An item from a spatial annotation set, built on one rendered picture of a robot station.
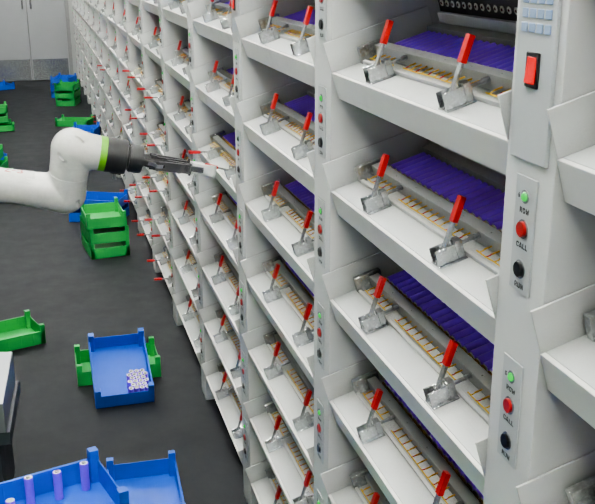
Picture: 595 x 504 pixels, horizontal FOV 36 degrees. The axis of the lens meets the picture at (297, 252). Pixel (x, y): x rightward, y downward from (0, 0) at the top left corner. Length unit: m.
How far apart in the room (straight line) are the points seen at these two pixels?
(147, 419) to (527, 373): 2.27
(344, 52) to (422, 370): 0.54
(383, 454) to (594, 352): 0.66
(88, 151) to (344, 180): 0.99
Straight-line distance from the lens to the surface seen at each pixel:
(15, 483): 2.02
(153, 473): 2.83
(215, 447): 2.95
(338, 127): 1.55
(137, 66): 5.00
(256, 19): 2.21
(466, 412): 1.24
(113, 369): 3.37
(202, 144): 2.94
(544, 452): 1.02
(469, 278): 1.14
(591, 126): 0.91
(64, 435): 3.10
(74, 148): 2.40
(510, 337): 1.01
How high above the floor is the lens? 1.47
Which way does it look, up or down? 18 degrees down
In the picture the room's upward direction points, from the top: straight up
